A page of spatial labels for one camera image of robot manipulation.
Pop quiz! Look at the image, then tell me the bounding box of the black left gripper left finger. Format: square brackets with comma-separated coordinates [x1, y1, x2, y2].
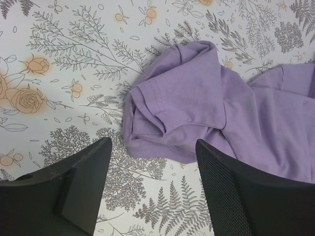
[0, 138, 112, 236]

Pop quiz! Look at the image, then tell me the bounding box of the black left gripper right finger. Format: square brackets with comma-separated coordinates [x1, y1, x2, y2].
[195, 139, 315, 236]

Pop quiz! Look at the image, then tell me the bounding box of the purple t shirt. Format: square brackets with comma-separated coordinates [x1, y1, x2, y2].
[123, 41, 315, 183]

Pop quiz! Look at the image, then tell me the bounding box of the floral patterned table mat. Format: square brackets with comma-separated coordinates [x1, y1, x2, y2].
[0, 0, 315, 236]

